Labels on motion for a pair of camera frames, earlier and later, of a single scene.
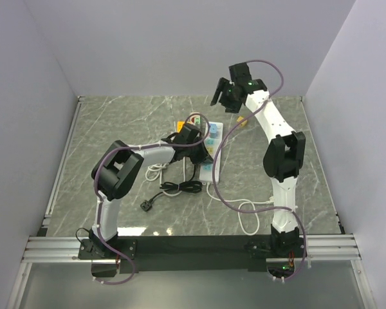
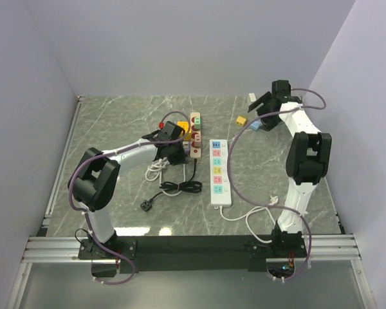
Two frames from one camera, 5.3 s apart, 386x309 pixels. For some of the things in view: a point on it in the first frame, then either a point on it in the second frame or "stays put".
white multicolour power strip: (214, 141) → (220, 194)
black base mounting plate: (190, 253) stays put
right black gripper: (223, 86) → (265, 98)
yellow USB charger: (243, 123) stays put
